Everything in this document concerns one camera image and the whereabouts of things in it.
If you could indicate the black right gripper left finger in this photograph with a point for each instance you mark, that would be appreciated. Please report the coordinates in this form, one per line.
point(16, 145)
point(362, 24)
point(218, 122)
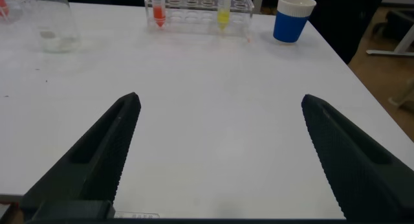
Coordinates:
point(97, 159)

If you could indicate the clear acrylic tube rack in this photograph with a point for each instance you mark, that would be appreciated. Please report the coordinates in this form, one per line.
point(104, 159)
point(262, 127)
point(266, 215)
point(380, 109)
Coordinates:
point(200, 18)
point(14, 13)

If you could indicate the person in dark clothes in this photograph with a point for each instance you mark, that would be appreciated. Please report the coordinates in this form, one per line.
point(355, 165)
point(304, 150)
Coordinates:
point(343, 23)

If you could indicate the red pigment test tube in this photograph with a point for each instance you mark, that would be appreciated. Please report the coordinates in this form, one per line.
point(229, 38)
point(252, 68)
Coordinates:
point(158, 15)
point(2, 8)

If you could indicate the clear glass beaker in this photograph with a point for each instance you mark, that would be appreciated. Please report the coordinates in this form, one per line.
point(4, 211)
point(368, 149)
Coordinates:
point(58, 39)

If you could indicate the blue white paper cup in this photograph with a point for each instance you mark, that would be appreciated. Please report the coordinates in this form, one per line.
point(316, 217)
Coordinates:
point(289, 28)

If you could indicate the yellow pigment test tube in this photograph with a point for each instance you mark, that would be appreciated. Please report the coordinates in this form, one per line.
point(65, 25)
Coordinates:
point(224, 17)

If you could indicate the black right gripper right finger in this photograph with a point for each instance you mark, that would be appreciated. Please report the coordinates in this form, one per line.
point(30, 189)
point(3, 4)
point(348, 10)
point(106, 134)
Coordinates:
point(355, 172)

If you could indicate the long white lab desk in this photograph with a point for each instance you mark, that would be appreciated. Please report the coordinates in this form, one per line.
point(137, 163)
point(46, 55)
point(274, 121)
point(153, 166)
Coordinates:
point(388, 53)

